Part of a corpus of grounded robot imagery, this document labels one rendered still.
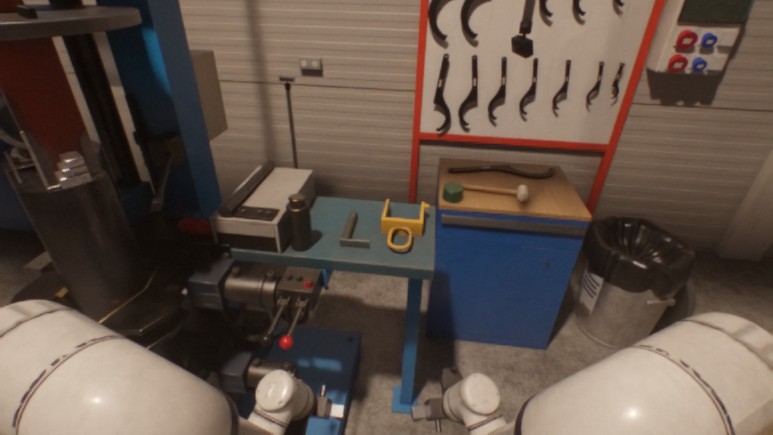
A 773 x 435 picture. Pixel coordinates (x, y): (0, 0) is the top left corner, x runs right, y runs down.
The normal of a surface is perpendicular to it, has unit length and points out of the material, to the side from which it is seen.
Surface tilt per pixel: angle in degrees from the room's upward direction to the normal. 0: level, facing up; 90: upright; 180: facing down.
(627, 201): 90
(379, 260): 0
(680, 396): 13
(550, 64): 90
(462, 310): 90
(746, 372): 26
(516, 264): 90
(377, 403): 0
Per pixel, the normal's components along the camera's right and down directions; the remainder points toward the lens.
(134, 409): 0.52, -0.57
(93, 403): 0.18, -0.59
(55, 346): 0.06, -0.90
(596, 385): -0.57, -0.80
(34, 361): -0.11, -0.71
